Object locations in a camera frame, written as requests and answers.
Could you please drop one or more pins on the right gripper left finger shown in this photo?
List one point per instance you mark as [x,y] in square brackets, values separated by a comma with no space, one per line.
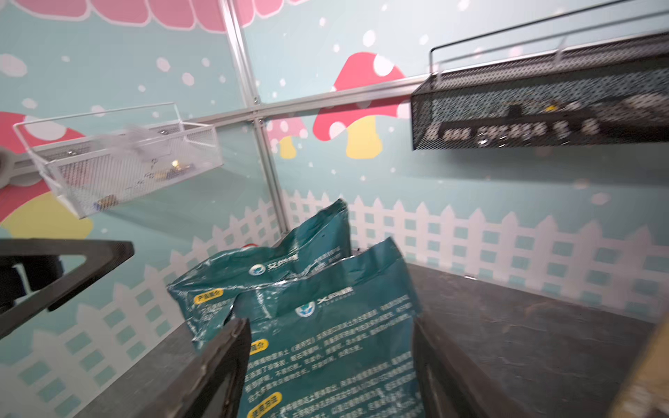
[212,384]

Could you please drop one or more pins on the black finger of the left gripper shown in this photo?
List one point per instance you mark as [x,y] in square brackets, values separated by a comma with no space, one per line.
[44,274]

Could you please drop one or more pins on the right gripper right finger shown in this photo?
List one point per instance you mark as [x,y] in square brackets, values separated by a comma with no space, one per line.
[451,384]

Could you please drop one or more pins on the dark green fertilizer bag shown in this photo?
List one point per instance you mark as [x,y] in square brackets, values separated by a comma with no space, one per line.
[206,293]
[336,344]

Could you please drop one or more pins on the wooden shelf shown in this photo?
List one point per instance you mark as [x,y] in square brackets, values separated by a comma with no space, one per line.
[645,392]

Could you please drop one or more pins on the white wire mesh basket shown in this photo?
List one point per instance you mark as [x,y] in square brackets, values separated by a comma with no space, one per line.
[92,162]

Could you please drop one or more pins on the black wire mesh basket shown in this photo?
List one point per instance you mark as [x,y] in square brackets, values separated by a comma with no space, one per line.
[610,92]

